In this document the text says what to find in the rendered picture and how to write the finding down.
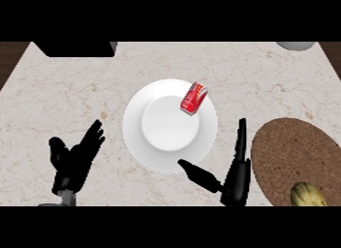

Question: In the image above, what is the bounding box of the pale grey round bowl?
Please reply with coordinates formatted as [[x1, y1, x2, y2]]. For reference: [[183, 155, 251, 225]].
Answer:
[[274, 41, 317, 52]]

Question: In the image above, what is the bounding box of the black box appliance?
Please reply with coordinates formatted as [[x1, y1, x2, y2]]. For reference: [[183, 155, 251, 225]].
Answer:
[[31, 41, 120, 58]]

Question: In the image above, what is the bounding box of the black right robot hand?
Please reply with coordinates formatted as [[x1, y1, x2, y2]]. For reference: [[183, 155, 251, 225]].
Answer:
[[176, 117, 252, 207]]

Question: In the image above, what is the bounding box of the brown round cork placemat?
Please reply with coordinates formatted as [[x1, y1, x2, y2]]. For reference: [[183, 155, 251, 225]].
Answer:
[[249, 117, 341, 207]]

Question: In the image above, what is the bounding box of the red can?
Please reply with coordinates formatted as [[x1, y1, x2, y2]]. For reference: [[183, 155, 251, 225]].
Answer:
[[178, 81, 209, 116]]

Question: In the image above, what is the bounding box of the yellow-green oval squash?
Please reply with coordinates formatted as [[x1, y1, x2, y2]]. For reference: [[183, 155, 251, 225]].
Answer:
[[289, 181, 329, 207]]

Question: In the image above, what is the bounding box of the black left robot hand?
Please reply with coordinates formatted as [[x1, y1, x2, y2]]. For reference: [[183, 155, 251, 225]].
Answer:
[[47, 119, 108, 197]]

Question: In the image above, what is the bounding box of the white round plate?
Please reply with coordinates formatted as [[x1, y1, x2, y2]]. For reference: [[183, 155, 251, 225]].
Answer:
[[121, 78, 220, 174]]

